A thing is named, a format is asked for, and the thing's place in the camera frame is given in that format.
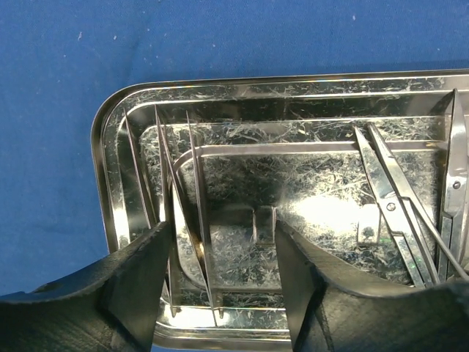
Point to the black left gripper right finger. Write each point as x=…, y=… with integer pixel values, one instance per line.
x=333, y=306

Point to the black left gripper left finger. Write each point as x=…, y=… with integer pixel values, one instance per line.
x=110, y=305

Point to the thin steel pointed probe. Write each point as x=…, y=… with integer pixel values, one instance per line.
x=215, y=298

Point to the steel surgical scissors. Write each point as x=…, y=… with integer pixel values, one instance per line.
x=427, y=259

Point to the thin steel needle probe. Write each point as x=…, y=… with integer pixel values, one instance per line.
x=190, y=213

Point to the blue surgical cloth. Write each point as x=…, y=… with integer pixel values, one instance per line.
x=61, y=59

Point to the steel instrument tray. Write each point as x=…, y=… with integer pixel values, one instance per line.
x=272, y=149

